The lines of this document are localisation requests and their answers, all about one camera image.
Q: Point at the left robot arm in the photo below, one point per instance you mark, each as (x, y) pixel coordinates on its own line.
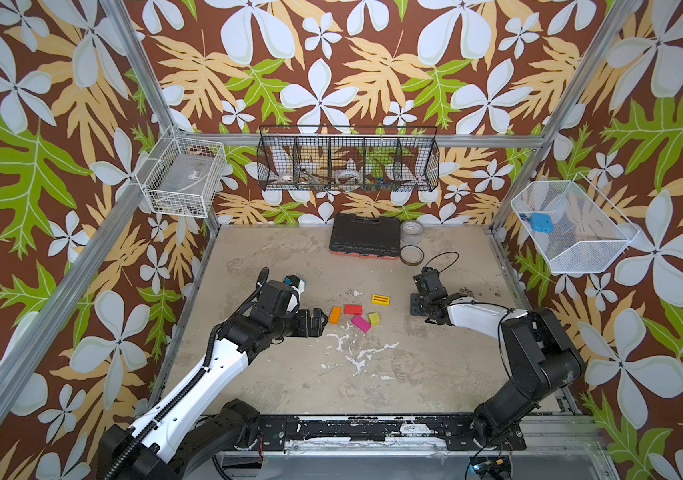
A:
(157, 444)

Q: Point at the brown tape roll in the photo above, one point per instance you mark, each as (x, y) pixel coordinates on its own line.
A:
(412, 255)

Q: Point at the magenta rectangular block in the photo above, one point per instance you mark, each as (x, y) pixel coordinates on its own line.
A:
(361, 323)

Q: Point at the small yellow cube block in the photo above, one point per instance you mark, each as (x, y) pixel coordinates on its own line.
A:
(374, 319)

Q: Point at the red rectangular block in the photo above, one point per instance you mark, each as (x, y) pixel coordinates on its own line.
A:
(353, 310)

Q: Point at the black wire basket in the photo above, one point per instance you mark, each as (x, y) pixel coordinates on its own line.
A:
(390, 158)

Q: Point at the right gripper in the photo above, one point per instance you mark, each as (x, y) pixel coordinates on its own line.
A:
(428, 300)

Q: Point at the yellow red-striped block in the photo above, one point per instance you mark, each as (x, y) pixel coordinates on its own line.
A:
(381, 300)

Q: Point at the white mesh corner basket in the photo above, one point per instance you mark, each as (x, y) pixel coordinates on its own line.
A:
(590, 233)

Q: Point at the orange rectangular block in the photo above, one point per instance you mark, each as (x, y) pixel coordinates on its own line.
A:
(336, 314)

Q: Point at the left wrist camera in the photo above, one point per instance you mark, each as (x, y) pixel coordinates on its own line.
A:
(298, 285)

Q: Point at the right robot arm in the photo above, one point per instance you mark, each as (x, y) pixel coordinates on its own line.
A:
(538, 356)

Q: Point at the white tape roll in basket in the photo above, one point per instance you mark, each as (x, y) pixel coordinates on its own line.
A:
(348, 177)

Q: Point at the black tool case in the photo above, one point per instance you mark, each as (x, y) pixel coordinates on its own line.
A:
(366, 236)

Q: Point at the clear glass jar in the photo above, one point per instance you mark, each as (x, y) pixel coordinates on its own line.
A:
(412, 232)

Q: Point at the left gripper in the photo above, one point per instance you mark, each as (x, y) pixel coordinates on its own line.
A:
(305, 323)

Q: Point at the blue object in basket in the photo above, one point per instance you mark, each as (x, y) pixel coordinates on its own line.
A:
(541, 223)

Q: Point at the white wire basket left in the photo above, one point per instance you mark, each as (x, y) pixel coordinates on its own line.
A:
(181, 175)

